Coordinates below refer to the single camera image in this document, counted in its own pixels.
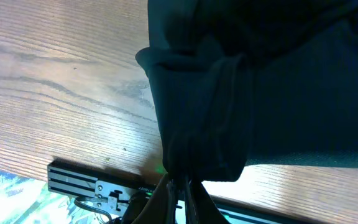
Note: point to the black aluminium mounting rail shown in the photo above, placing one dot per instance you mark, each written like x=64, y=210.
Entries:
x=121, y=201

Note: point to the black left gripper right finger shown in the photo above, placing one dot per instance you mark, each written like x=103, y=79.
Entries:
x=200, y=208

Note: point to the dark teal t-shirt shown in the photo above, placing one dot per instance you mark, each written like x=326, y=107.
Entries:
x=239, y=83

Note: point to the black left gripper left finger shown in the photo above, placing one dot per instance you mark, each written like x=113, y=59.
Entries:
x=161, y=207

